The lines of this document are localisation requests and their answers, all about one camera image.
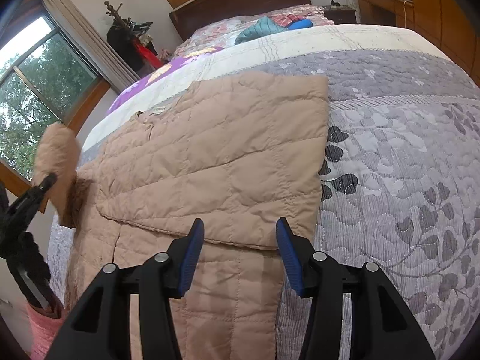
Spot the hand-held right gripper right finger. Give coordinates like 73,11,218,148
275,217,437,360

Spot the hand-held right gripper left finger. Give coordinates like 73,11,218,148
44,217,205,360

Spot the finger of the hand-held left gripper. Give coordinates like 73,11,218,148
7,173,58,230

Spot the beige quilted down jacket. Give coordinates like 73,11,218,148
35,71,331,360

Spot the coat rack with black clothes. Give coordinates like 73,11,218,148
104,1,159,78

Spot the large wooden-framed window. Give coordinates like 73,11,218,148
0,0,111,211

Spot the grey leaf-patterned bedspread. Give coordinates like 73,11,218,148
47,50,480,360

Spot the purple printed blanket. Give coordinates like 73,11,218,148
107,47,226,118

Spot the beige curtain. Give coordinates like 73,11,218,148
41,0,142,93

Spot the cream quilted blanket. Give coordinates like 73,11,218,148
80,24,452,152

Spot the teal cloth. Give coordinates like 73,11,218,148
235,17,290,45

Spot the pink floral quilt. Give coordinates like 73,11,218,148
172,4,335,61

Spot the red plaid cloth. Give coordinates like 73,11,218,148
272,14,307,28

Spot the dark wooden nightstand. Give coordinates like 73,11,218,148
322,5,357,25

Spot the dark wooden headboard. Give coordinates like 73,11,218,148
169,0,313,43

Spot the wooden desk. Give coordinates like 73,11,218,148
354,0,416,29

